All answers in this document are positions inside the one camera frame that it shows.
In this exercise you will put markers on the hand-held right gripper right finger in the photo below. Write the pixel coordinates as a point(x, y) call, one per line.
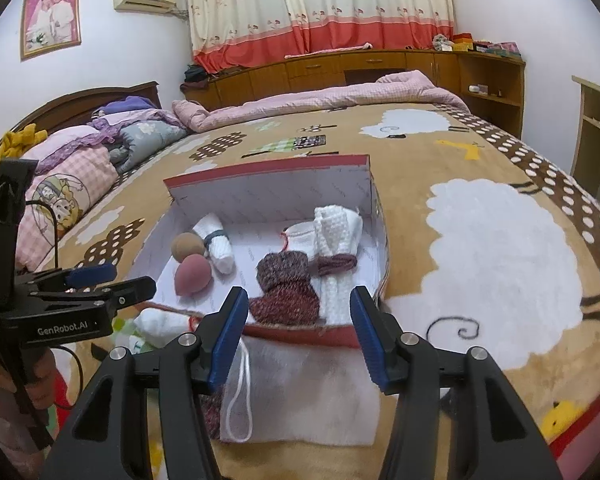
point(367, 340)

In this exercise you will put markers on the pink folded quilt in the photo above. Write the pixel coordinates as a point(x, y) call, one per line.
point(330, 100)

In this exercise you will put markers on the light wooden shelf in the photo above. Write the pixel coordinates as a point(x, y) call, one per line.
point(597, 130)

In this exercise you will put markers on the small boxes on cabinet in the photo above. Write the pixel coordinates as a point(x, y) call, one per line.
point(480, 45)

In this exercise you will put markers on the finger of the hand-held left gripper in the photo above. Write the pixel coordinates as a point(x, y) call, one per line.
point(130, 292)
point(92, 275)

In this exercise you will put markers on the red cardboard shoe box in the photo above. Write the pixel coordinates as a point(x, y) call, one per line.
point(260, 195)

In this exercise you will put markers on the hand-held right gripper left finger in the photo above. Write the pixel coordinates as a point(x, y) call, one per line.
point(227, 340)

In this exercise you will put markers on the wooden headboard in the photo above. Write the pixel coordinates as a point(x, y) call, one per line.
point(70, 102)

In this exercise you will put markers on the maroon melange knit sock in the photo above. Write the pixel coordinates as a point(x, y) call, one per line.
point(285, 306)
point(212, 410)

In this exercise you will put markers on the framed wall photo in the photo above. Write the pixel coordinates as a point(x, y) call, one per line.
point(51, 22)

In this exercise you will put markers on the white towel roll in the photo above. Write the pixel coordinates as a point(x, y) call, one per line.
point(337, 265)
point(215, 245)

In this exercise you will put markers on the dark clothes pile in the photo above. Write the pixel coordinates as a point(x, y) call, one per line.
point(196, 75)

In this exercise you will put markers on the tan makeup sponge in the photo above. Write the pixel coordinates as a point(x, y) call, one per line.
point(187, 246)

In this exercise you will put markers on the small white container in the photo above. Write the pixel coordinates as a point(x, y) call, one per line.
point(476, 89)

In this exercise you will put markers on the grey-blue quilt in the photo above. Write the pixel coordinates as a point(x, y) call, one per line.
point(145, 142)

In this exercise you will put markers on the pink checkered cartoon pillow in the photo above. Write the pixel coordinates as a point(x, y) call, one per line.
point(65, 185)

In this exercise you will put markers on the purple melange knit sock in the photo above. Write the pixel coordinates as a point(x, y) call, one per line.
point(282, 267)

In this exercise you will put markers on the wooden cabinet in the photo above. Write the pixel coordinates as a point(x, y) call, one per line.
point(490, 75)

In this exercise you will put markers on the cream and red curtain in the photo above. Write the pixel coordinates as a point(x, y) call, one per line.
point(320, 5)

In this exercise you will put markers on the yellow cloth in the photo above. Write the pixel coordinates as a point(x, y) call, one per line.
point(17, 142)

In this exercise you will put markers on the pink makeup sponge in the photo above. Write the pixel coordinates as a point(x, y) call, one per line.
point(192, 277)

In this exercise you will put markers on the purple cloth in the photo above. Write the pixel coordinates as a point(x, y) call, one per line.
point(127, 107)

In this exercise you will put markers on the white sock pair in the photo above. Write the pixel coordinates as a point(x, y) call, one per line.
point(160, 325)

